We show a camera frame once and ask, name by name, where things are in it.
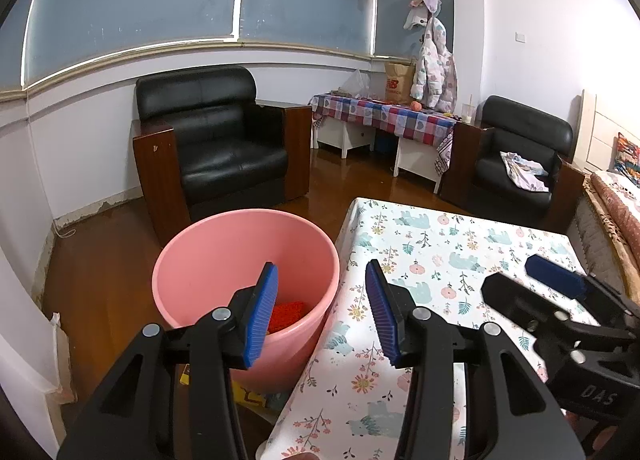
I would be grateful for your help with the pink plastic bucket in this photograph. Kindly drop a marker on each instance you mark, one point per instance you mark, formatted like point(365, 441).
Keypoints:
point(225, 250)

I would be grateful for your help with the cream wooden headboard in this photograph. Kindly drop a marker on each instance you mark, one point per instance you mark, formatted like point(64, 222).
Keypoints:
point(595, 140)

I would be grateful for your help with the beige quilted mattress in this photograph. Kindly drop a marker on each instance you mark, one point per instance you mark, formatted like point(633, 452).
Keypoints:
point(595, 240)

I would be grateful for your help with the brown paper bag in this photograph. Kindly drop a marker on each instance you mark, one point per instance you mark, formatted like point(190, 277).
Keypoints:
point(399, 83)

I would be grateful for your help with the white desk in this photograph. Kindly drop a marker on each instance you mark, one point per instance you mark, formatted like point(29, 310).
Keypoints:
point(415, 155)

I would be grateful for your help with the pastel printed puffer jacket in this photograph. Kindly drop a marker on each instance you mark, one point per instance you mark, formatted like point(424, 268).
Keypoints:
point(435, 65)

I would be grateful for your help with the black leather armchair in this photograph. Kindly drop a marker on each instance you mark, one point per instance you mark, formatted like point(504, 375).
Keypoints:
point(215, 155)
point(525, 125)

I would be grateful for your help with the clear plastic bag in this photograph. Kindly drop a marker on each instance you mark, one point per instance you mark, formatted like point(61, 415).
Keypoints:
point(359, 85)

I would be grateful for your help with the white hat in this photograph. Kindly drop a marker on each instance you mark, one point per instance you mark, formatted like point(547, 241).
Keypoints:
point(415, 20)

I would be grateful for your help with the checkered cloth side table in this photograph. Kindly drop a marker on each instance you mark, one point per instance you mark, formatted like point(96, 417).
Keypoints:
point(380, 113)

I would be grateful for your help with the plastic cup with straw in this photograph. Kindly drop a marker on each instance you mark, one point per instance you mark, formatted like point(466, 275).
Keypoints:
point(467, 113)

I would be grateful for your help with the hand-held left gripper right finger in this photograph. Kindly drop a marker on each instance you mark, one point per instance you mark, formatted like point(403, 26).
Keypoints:
point(382, 315)

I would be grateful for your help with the brown dotted blanket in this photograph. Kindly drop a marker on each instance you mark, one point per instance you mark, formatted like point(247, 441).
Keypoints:
point(615, 205)

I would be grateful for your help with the pale printed cloth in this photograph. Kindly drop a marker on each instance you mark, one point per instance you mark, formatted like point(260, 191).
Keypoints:
point(525, 173)

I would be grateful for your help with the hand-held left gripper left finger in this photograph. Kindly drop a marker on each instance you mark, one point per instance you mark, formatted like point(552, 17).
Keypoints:
point(260, 312)

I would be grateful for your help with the bay window with grey blinds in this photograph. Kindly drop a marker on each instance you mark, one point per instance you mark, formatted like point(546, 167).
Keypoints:
point(135, 5)

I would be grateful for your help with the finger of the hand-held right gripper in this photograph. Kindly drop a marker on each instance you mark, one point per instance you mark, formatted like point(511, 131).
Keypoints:
point(520, 300)
point(552, 272)

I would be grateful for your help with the red spiky pad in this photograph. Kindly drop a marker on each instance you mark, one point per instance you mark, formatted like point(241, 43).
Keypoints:
point(287, 315)

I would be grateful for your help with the colourful patterned pillow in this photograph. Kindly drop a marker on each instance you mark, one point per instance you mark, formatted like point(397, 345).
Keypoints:
point(629, 158)

